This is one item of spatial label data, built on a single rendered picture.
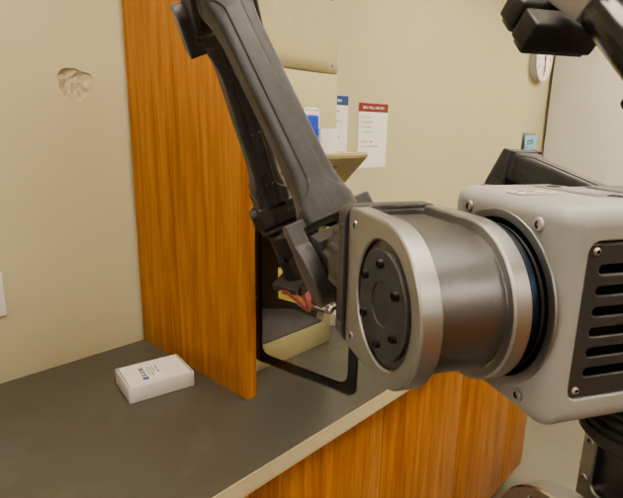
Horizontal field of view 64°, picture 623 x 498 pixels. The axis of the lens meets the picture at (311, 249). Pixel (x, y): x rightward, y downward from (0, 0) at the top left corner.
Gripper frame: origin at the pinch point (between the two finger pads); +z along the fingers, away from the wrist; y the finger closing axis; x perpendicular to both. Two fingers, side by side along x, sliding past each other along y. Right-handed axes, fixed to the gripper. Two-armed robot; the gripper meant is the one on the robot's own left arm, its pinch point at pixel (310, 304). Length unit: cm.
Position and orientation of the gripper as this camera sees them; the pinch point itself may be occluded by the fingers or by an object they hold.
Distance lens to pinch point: 108.6
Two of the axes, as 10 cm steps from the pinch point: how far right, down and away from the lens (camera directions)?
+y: -5.6, 5.8, -5.9
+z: 2.7, 8.0, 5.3
